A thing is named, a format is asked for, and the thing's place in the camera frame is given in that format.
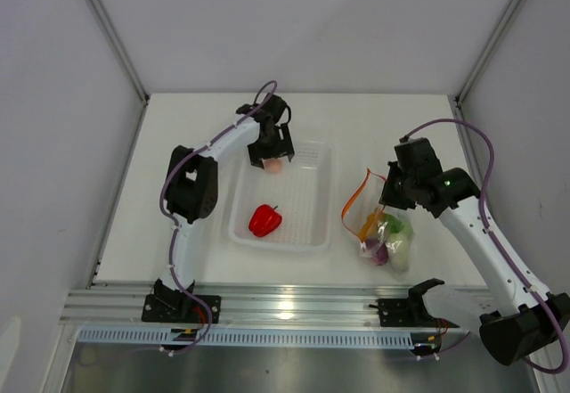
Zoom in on green cabbage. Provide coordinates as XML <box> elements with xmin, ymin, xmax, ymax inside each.
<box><xmin>384</xmin><ymin>213</ymin><xmax>408</xmax><ymax>234</ymax></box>

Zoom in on purple onion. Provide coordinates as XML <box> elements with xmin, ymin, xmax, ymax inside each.
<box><xmin>360</xmin><ymin>238</ymin><xmax>388</xmax><ymax>266</ymax></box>

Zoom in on left aluminium frame post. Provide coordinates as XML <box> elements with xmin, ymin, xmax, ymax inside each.
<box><xmin>85</xmin><ymin>0</ymin><xmax>150</xmax><ymax>105</ymax></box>

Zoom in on aluminium frame post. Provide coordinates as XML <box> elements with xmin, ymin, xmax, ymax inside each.
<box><xmin>454</xmin><ymin>0</ymin><xmax>526</xmax><ymax>109</ymax></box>
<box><xmin>85</xmin><ymin>0</ymin><xmax>150</xmax><ymax>105</ymax></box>

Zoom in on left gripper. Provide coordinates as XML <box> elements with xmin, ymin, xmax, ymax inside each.
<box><xmin>248</xmin><ymin>124</ymin><xmax>293</xmax><ymax>169</ymax></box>

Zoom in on aluminium mounting rail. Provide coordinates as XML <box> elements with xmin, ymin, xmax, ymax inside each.
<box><xmin>60</xmin><ymin>282</ymin><xmax>504</xmax><ymax>330</ymax></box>

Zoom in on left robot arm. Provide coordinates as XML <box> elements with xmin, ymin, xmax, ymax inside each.
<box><xmin>142</xmin><ymin>94</ymin><xmax>295</xmax><ymax>323</ymax></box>

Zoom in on white slotted cable duct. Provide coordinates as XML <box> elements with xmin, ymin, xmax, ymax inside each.
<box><xmin>77</xmin><ymin>326</ymin><xmax>414</xmax><ymax>350</ymax></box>

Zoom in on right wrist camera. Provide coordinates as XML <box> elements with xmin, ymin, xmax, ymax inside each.
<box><xmin>395</xmin><ymin>137</ymin><xmax>443</xmax><ymax>180</ymax></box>

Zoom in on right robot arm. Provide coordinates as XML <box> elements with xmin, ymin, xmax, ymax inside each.
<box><xmin>380</xmin><ymin>160</ymin><xmax>569</xmax><ymax>373</ymax></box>

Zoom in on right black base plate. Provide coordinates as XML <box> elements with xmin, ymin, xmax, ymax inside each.
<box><xmin>368</xmin><ymin>296</ymin><xmax>458</xmax><ymax>328</ymax></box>

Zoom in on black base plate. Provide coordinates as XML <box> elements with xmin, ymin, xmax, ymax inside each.
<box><xmin>368</xmin><ymin>296</ymin><xmax>458</xmax><ymax>328</ymax></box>
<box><xmin>141</xmin><ymin>294</ymin><xmax>208</xmax><ymax>323</ymax></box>

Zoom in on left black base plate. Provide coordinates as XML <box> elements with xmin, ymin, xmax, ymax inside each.
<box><xmin>141</xmin><ymin>294</ymin><xmax>208</xmax><ymax>323</ymax></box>

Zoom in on red bell pepper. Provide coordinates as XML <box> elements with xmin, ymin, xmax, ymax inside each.
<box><xmin>248</xmin><ymin>204</ymin><xmax>282</xmax><ymax>238</ymax></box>

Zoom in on white plastic basket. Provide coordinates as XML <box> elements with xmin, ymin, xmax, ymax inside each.
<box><xmin>228</xmin><ymin>141</ymin><xmax>334</xmax><ymax>252</ymax></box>

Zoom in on right aluminium frame post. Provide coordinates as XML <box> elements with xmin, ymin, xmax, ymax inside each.
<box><xmin>454</xmin><ymin>0</ymin><xmax>526</xmax><ymax>109</ymax></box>

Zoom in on white radish with leaves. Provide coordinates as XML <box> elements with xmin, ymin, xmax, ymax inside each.
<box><xmin>386</xmin><ymin>225</ymin><xmax>414</xmax><ymax>273</ymax></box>

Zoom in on clear zip top bag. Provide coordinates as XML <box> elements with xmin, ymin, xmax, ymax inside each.
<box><xmin>340</xmin><ymin>169</ymin><xmax>413</xmax><ymax>275</ymax></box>

